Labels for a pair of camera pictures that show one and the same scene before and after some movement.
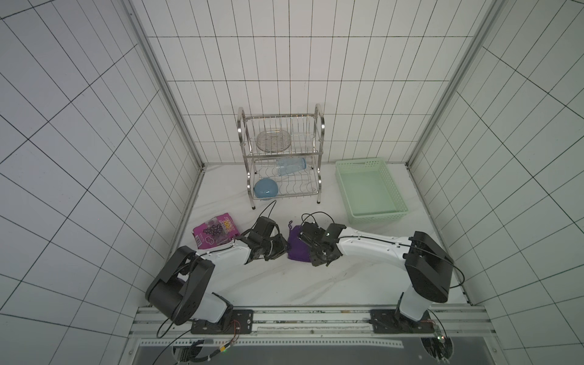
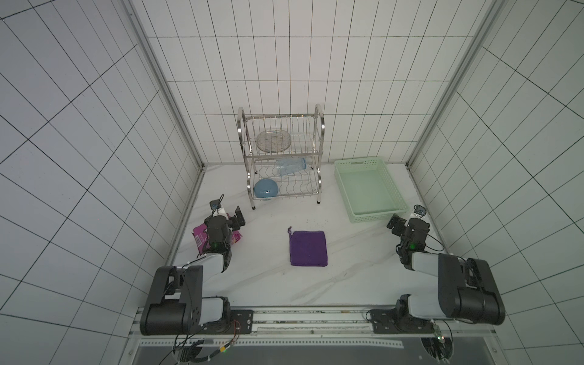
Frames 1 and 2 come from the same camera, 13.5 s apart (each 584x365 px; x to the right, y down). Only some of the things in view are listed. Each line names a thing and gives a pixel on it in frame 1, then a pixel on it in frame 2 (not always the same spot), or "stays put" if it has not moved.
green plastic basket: [369, 191] stays put
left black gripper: [281, 247] -> [233, 221]
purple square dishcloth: [298, 249] stays put
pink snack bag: [215, 232] stays put
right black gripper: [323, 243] -> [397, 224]
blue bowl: [265, 188] stays put
